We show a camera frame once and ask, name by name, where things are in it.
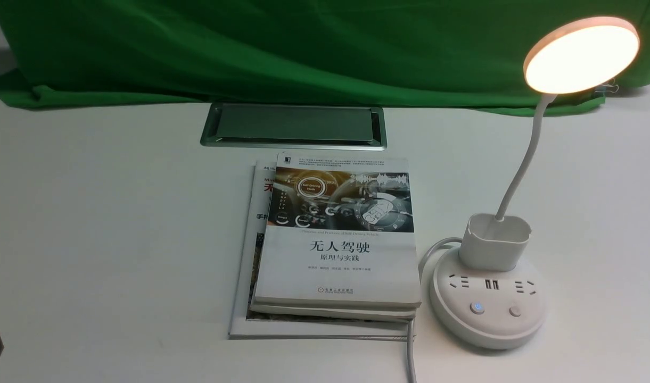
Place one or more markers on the white desk lamp with base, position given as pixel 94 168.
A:
pixel 482 290

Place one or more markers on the top book self-driving cover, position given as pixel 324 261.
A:
pixel 339 233

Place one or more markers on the middle white book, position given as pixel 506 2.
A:
pixel 339 313

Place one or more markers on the bottom large white book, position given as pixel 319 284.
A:
pixel 247 324

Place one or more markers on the green backdrop cloth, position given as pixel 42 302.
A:
pixel 336 53

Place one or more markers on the metal binder clip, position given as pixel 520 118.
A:
pixel 607 88

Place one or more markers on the silver desk cable hatch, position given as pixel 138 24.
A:
pixel 295 127

